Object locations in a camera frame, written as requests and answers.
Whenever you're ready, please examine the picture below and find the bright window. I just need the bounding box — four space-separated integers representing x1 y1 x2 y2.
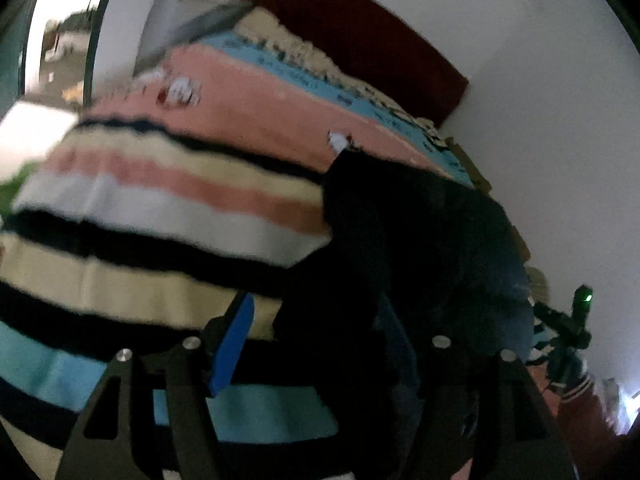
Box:
20 0 110 112

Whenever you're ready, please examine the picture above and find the olive green mattress edge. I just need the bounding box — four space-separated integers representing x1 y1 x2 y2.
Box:
445 136 532 263

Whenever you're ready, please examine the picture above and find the pink Hello Kitty bedspread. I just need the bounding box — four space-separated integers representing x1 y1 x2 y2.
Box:
1 8 473 479

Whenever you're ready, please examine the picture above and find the dark red headboard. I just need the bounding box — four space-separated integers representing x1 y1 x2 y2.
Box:
259 0 469 127

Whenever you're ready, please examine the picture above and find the large black garment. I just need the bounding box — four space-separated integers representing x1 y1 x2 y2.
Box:
273 148 533 479

